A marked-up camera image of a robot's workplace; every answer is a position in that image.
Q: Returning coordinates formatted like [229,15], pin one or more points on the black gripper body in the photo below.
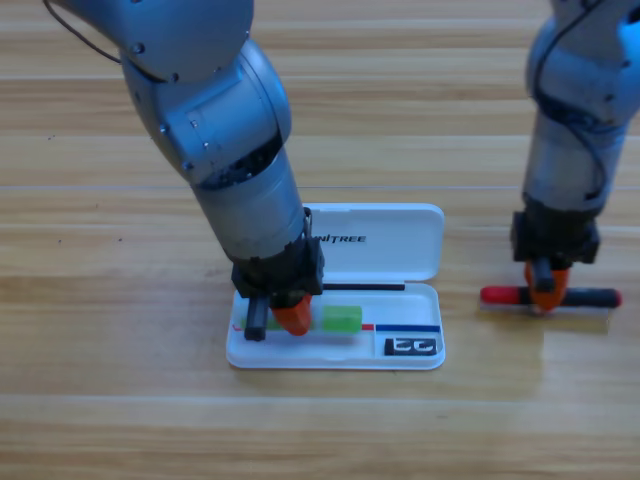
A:
[555,235]
[285,272]

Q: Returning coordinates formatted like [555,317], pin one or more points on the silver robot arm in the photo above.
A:
[240,200]
[560,160]

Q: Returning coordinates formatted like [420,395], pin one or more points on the green highlighter pen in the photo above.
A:
[342,320]

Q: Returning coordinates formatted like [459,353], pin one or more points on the red and black marker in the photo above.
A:
[500,295]

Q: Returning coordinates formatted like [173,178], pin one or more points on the black eraser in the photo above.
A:
[390,347]

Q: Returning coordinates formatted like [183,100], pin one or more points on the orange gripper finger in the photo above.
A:
[296,317]
[546,301]

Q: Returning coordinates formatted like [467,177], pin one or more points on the white plastic pencil case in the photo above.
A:
[400,240]

